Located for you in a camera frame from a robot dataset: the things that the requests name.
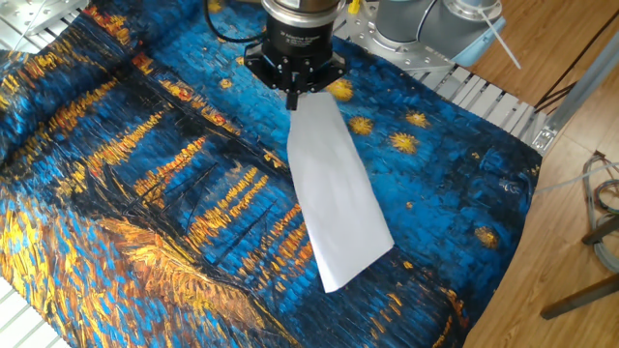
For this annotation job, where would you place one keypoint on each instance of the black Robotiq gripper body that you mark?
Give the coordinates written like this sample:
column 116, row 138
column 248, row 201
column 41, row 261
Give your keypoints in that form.
column 300, row 43

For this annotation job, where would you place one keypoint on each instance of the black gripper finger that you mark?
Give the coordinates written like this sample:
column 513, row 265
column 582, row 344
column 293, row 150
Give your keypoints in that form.
column 261, row 63
column 333, row 70

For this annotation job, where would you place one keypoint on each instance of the white paper sheet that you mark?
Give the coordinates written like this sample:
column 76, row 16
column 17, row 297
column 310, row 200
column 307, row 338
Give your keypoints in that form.
column 333, row 193

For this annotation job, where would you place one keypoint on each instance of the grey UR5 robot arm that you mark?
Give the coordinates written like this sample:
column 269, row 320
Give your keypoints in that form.
column 401, row 19

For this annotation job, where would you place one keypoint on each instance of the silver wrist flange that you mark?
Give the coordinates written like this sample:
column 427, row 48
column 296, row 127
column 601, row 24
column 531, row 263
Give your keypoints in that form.
column 302, row 12

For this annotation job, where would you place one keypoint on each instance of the small yellow clip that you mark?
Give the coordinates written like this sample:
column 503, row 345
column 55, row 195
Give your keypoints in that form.
column 354, row 6

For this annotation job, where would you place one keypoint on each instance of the starry night painting tablecloth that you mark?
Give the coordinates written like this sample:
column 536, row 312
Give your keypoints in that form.
column 435, row 193

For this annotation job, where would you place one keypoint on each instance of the white zip tie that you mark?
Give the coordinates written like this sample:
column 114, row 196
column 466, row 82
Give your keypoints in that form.
column 500, row 40

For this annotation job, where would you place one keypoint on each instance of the perforated aluminium plate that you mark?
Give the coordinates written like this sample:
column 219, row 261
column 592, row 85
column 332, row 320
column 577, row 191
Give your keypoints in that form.
column 29, row 12

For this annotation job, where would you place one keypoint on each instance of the thin white tube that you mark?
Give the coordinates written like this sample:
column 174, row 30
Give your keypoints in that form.
column 570, row 181

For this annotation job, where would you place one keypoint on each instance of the dark wooden leg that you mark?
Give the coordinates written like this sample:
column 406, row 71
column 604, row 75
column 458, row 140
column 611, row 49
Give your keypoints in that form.
column 602, row 234
column 580, row 297

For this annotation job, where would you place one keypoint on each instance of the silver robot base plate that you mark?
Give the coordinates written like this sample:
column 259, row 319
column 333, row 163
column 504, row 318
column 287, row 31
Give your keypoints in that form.
column 387, row 53

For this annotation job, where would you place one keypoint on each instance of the aluminium frame post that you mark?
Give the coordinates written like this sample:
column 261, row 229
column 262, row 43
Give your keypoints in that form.
column 580, row 87

